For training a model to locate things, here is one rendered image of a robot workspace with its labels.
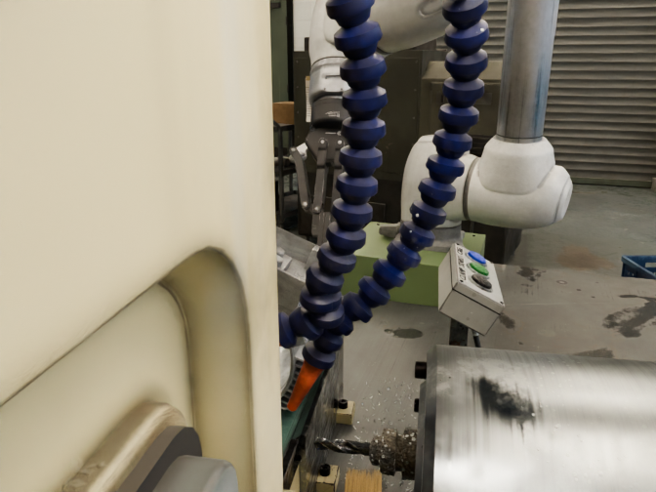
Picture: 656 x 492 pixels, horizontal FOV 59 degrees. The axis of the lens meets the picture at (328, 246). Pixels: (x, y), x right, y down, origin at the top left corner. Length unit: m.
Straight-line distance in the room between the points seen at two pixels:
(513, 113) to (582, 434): 1.06
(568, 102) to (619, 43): 0.75
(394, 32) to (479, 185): 0.62
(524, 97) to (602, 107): 5.85
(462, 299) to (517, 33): 0.71
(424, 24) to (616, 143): 6.47
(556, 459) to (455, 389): 0.07
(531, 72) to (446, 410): 1.06
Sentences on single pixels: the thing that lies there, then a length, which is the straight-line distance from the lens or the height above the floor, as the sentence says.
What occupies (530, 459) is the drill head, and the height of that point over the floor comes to 1.15.
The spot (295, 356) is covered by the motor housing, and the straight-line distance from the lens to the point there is 0.70.
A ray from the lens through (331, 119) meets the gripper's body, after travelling 0.86.
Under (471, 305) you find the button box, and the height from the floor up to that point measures 1.05.
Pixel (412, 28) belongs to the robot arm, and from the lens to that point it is 0.84.
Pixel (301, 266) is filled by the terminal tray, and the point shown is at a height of 1.09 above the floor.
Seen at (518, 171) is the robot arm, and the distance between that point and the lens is 1.35.
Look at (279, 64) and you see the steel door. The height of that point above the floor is 1.28.
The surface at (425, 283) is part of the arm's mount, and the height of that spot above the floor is 0.85.
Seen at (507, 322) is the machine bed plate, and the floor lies 0.80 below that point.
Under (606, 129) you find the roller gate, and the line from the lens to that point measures 7.21.
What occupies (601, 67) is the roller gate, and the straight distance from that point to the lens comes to 7.16.
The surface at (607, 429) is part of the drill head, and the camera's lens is 0.36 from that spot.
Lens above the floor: 1.35
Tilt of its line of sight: 18 degrees down
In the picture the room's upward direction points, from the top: straight up
